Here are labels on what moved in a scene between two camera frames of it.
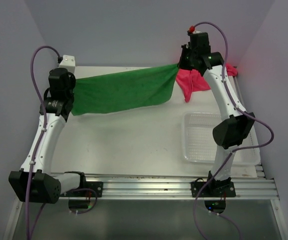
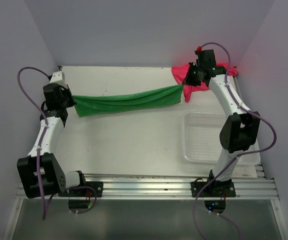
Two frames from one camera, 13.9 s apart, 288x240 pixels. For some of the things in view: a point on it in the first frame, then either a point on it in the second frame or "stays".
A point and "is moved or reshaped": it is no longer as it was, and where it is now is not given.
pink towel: (191, 80) stays
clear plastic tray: (199, 148) stays
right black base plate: (214, 189) stays
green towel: (128, 90) is moved or reshaped
